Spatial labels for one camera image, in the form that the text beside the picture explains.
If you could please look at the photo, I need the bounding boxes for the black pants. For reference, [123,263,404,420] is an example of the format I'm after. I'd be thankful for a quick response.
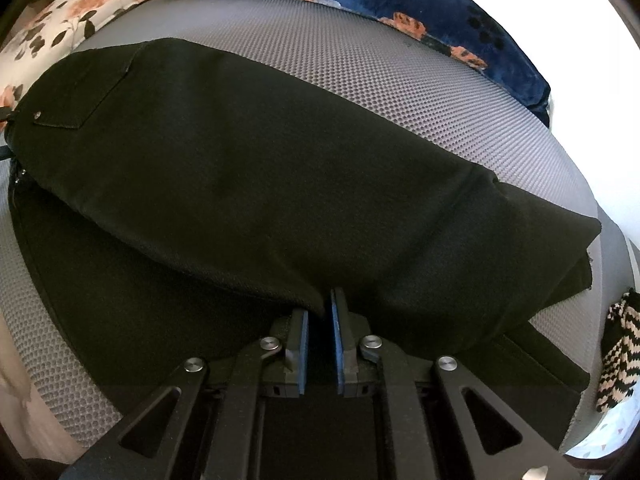
[3,37,603,451]

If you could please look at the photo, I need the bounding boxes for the black beige zigzag cloth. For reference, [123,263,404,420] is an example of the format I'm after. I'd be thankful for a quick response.
[596,288,639,414]

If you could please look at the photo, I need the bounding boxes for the grey textured mattress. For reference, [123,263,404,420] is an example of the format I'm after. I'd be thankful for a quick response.
[1,0,598,462]

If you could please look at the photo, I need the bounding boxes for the white floral pillow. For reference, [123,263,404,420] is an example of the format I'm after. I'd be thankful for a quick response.
[1,0,149,108]

